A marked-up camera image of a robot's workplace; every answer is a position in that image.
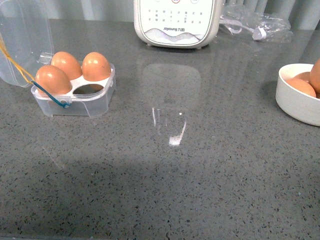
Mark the brown egg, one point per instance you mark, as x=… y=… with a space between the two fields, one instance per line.
x=53 y=80
x=314 y=78
x=95 y=67
x=68 y=64
x=302 y=86
x=305 y=76

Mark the brown egg in bowl back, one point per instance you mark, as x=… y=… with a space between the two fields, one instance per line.
x=305 y=76

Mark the clear plastic egg box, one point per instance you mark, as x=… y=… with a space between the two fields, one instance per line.
x=26 y=32

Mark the white Joyoung soymilk maker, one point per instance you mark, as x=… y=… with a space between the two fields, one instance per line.
x=182 y=24

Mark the blue rubber band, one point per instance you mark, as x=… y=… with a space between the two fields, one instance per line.
x=62 y=103

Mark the clear plastic bag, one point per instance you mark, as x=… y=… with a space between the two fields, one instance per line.
x=239 y=21

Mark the white round bowl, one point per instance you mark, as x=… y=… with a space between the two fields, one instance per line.
x=293 y=102

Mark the yellow rubber band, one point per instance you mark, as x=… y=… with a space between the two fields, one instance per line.
x=25 y=74

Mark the grey curtain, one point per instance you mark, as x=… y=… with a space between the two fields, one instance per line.
x=302 y=14

